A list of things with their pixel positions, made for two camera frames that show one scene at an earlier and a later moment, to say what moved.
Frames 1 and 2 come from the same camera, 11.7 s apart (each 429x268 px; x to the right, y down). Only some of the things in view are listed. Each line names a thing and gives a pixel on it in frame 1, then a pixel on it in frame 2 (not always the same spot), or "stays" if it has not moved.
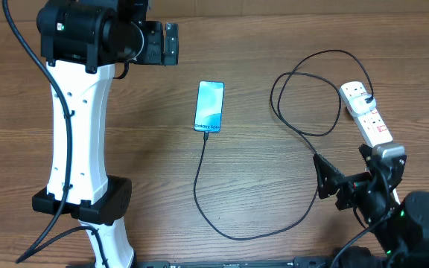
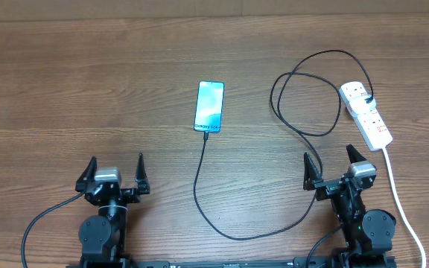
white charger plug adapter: (359, 106) stays
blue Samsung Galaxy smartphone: (209, 106) stays
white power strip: (372, 129) stays
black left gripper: (155, 55) to (132, 194)
